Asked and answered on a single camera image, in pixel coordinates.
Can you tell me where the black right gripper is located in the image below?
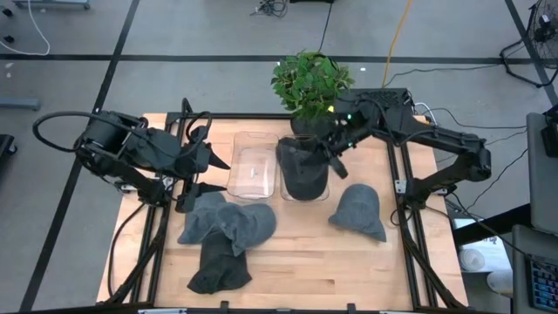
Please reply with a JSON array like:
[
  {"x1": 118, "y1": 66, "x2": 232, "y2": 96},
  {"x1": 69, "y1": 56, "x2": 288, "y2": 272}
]
[{"x1": 324, "y1": 99, "x2": 378, "y2": 181}]

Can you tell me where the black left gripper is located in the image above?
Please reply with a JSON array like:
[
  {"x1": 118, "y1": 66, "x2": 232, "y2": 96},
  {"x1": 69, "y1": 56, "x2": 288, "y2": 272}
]
[{"x1": 174, "y1": 126, "x2": 232, "y2": 214}]

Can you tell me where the dark grey cap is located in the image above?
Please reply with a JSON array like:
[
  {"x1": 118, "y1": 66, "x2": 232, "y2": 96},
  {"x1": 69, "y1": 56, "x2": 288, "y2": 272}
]
[
  {"x1": 187, "y1": 230, "x2": 253, "y2": 295},
  {"x1": 276, "y1": 136, "x2": 330, "y2": 201}
]

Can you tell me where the blue-grey cap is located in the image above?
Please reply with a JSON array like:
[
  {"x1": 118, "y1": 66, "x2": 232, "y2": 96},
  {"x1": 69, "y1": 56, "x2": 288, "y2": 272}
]
[
  {"x1": 327, "y1": 183, "x2": 388, "y2": 243},
  {"x1": 177, "y1": 191, "x2": 228, "y2": 245},
  {"x1": 215, "y1": 202, "x2": 278, "y2": 257}
]

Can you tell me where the clear plastic bin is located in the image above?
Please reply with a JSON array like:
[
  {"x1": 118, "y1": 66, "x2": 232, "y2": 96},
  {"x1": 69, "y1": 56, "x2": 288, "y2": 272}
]
[
  {"x1": 278, "y1": 133, "x2": 331, "y2": 204},
  {"x1": 225, "y1": 130, "x2": 280, "y2": 202}
]

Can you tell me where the black perforated box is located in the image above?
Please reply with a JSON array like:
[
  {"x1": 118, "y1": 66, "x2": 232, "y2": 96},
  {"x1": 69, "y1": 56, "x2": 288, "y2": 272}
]
[{"x1": 337, "y1": 88, "x2": 415, "y2": 115}]

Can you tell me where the green potted plant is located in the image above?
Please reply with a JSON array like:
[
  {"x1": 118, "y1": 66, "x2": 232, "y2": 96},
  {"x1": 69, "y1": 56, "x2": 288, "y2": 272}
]
[{"x1": 269, "y1": 50, "x2": 356, "y2": 136}]

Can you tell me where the white paper roll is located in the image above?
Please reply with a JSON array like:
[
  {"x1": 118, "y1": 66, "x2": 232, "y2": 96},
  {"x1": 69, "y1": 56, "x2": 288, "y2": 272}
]
[
  {"x1": 457, "y1": 247, "x2": 487, "y2": 273},
  {"x1": 486, "y1": 269, "x2": 514, "y2": 296}
]

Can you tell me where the grey floor bar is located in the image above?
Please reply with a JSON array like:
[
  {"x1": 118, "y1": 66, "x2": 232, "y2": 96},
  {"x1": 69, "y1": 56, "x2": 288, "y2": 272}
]
[{"x1": 0, "y1": 98, "x2": 43, "y2": 112}]

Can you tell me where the grey desk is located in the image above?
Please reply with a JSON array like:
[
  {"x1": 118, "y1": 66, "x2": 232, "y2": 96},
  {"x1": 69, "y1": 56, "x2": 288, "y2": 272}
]
[{"x1": 526, "y1": 112, "x2": 558, "y2": 237}]

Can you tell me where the black floor object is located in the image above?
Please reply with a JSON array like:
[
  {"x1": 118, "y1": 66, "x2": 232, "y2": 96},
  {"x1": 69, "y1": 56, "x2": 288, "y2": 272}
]
[{"x1": 0, "y1": 133, "x2": 18, "y2": 159}]

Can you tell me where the grey cabinet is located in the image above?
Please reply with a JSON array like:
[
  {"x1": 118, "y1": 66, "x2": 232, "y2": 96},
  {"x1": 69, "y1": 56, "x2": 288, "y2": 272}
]
[{"x1": 511, "y1": 224, "x2": 558, "y2": 314}]

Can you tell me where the black desk device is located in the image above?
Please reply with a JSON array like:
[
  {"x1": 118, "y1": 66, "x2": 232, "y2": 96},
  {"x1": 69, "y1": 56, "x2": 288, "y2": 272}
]
[{"x1": 540, "y1": 103, "x2": 558, "y2": 159}]

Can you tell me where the grey furniture base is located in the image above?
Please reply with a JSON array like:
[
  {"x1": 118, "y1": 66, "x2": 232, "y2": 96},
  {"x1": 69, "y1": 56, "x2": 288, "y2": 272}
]
[{"x1": 11, "y1": 0, "x2": 92, "y2": 10}]

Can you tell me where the colourful keypad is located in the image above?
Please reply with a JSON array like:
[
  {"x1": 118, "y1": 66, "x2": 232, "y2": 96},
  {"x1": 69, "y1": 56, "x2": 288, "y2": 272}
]
[{"x1": 526, "y1": 255, "x2": 558, "y2": 313}]

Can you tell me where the black floor fan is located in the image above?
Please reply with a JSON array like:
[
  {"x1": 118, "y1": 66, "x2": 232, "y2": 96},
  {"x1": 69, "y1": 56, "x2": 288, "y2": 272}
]
[{"x1": 499, "y1": 0, "x2": 558, "y2": 89}]

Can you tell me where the black aluminium table frame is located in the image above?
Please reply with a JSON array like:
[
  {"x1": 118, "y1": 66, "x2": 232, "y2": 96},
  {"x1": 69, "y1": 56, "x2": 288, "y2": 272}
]
[{"x1": 96, "y1": 97, "x2": 470, "y2": 314}]

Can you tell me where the white power cable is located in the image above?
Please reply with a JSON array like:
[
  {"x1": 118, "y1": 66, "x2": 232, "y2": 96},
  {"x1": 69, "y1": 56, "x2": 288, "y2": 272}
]
[{"x1": 412, "y1": 101, "x2": 439, "y2": 127}]

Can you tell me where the yellow floor cable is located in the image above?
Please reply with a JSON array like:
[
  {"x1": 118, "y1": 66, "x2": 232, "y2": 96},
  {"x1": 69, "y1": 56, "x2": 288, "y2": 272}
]
[{"x1": 381, "y1": 0, "x2": 413, "y2": 88}]

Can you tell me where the black floor cable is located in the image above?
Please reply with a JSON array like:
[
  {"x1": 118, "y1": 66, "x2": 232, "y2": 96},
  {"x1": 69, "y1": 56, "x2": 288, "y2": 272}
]
[{"x1": 317, "y1": 0, "x2": 335, "y2": 53}]

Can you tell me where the black cable bundle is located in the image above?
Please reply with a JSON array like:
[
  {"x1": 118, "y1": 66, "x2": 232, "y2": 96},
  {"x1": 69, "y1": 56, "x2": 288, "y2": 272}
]
[{"x1": 250, "y1": 0, "x2": 289, "y2": 18}]

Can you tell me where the white floor cable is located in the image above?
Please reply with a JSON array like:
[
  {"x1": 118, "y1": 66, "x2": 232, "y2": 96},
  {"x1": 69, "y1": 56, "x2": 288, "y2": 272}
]
[{"x1": 0, "y1": 0, "x2": 51, "y2": 57}]

